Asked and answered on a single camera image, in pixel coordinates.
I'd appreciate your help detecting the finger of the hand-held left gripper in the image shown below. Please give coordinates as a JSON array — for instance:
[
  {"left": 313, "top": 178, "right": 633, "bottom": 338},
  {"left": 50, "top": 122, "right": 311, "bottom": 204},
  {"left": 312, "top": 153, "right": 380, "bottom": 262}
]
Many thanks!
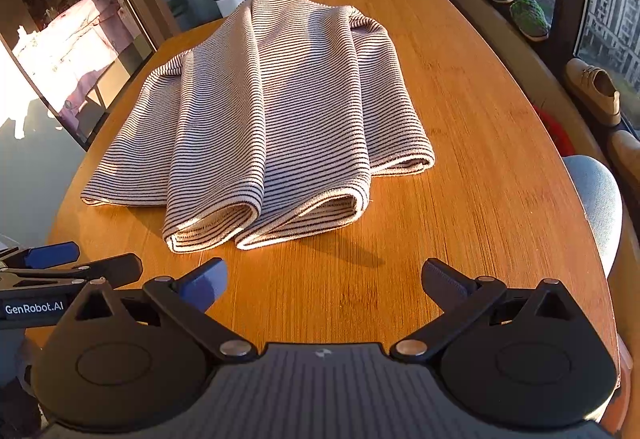
[
  {"left": 0, "top": 241, "right": 81, "bottom": 271},
  {"left": 0, "top": 253, "right": 144, "bottom": 292}
]

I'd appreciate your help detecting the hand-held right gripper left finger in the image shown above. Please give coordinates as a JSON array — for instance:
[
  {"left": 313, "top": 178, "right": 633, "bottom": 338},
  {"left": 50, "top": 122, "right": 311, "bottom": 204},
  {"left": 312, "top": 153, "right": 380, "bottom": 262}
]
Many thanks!
[{"left": 55, "top": 258, "right": 258, "bottom": 362}]

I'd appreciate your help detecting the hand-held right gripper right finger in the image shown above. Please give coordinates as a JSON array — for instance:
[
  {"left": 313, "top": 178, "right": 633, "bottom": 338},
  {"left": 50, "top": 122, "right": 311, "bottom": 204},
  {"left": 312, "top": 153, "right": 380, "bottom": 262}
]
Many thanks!
[{"left": 391, "top": 258, "right": 593, "bottom": 362}]

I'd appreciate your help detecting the striped knit garment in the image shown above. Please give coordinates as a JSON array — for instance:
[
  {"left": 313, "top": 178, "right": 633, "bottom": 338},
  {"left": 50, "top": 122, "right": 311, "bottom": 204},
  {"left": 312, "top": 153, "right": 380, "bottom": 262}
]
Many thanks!
[{"left": 81, "top": 0, "right": 436, "bottom": 254}]

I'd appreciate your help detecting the red plant pot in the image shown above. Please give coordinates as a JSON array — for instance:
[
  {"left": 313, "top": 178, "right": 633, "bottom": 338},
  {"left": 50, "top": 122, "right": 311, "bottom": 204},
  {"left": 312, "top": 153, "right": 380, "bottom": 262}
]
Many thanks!
[{"left": 532, "top": 105, "right": 576, "bottom": 158}]

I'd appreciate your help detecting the bed with pink sheet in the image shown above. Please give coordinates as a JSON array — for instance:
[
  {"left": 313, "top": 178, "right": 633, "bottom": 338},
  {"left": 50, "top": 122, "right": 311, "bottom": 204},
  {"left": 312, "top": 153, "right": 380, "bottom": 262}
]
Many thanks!
[{"left": 11, "top": 0, "right": 151, "bottom": 120}]

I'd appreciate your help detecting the tan shoe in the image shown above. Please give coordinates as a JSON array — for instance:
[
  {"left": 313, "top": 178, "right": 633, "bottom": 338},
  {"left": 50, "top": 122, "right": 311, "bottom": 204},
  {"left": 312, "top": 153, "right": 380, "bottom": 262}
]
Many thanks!
[{"left": 565, "top": 58, "right": 622, "bottom": 127}]

